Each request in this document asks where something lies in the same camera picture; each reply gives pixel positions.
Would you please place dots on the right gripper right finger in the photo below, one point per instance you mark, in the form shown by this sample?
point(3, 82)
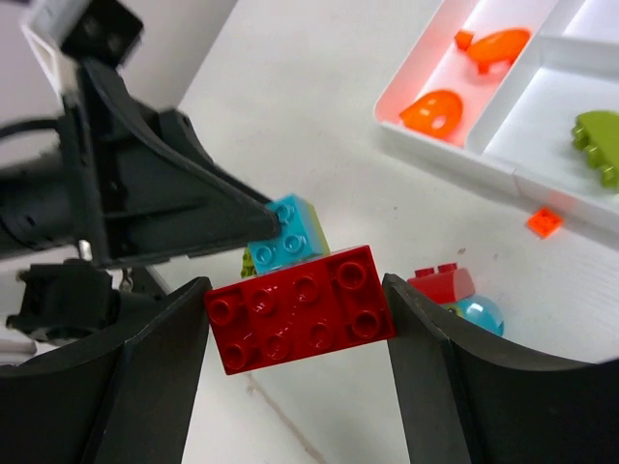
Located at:
point(469, 396)

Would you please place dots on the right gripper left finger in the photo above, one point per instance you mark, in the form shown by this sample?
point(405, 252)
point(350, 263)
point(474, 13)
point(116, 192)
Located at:
point(124, 395)

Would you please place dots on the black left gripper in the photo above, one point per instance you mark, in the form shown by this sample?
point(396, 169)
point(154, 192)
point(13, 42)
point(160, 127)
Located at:
point(127, 185)

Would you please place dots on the cyan small lego brick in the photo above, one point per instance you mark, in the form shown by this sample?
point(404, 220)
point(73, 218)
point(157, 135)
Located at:
point(301, 236)

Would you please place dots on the red 2x4 lego brick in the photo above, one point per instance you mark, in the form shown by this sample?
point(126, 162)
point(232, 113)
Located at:
point(327, 304)

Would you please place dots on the orange dome lego piece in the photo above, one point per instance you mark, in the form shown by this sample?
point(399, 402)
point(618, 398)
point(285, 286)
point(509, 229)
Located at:
point(436, 113)

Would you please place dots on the green curved lego brick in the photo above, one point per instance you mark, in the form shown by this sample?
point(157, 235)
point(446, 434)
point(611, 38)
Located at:
point(595, 134)

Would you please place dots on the orange curved lego piece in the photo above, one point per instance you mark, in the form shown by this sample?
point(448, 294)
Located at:
point(499, 47)

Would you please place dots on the colorful monster lego figure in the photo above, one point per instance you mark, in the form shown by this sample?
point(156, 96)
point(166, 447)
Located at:
point(480, 311)

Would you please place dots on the red and green lego block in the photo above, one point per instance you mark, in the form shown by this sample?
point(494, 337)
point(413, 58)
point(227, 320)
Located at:
point(248, 269)

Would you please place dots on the red sloped lego brick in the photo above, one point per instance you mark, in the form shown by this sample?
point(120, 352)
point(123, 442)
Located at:
point(444, 284)

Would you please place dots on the tiny orange lego stud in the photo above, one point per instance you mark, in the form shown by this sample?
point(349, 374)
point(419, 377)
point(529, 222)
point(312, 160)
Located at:
point(544, 222)

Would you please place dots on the white divided sorting tray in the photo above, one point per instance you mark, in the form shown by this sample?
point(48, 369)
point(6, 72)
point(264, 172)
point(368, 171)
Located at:
point(515, 130)

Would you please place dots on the small orange lego clip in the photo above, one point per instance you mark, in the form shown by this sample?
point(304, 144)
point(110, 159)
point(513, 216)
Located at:
point(463, 39)

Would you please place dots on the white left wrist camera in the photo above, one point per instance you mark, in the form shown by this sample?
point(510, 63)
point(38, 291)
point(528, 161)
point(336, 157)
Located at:
point(62, 33)

